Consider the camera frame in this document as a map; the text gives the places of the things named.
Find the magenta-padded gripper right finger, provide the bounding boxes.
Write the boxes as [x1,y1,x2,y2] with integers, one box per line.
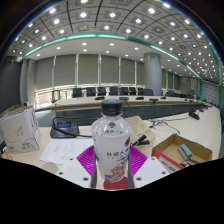
[126,144,169,189]

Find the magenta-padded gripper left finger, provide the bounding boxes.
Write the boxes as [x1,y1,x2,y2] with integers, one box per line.
[54,144,98,189]

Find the clear printed water bottle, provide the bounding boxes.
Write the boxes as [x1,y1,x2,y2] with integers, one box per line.
[90,98,133,183]

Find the black stapler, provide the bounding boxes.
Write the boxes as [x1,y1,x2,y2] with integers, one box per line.
[131,134,151,147]

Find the white printed paper sheet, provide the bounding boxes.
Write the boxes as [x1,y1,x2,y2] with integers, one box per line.
[39,137,95,166]

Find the small open white box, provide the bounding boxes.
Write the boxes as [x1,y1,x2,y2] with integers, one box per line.
[125,115,157,148]

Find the grey green board eraser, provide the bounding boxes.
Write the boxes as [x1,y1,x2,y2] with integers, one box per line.
[176,143,193,161]

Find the long curved conference desk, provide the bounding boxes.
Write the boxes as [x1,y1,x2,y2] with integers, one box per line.
[49,95,214,118]

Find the open brown cardboard box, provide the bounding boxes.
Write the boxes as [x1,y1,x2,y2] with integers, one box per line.
[151,133,214,174]

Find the large white cardboard box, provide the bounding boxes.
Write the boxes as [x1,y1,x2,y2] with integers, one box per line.
[0,105,42,154]

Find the black table microphone base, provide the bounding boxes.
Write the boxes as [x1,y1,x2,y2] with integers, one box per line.
[188,110,201,121]

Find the row of black office chairs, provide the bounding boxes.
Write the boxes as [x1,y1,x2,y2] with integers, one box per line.
[51,86,198,101]

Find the round ceiling lights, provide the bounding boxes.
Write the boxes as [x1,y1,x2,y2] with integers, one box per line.
[9,0,221,88]

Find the grey cable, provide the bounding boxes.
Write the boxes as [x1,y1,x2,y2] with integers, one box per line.
[148,118,181,134]

